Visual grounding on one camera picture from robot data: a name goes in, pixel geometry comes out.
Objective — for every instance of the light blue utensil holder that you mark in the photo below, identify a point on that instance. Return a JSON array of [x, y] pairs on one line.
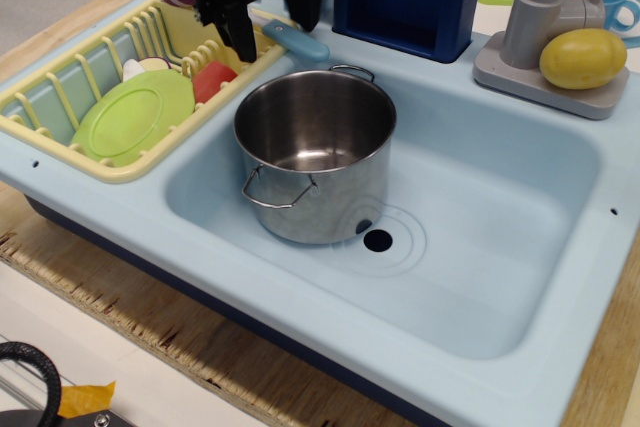
[[278, 8]]

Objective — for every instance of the white toy food piece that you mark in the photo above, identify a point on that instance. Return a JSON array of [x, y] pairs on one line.
[[133, 67]]

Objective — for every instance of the yellow dish rack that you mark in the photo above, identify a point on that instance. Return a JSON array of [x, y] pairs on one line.
[[44, 107]]

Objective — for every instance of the green plastic plate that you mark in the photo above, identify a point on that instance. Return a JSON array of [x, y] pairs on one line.
[[134, 116]]

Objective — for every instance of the yellow toy lemon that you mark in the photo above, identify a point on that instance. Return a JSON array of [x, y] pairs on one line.
[[583, 59]]

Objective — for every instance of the stainless steel pot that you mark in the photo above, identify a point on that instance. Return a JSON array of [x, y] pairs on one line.
[[316, 151]]

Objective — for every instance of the grey toy faucet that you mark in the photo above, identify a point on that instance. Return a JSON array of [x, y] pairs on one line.
[[509, 61]]

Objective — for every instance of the yellow tape piece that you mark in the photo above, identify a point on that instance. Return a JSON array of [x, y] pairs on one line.
[[82, 400]]

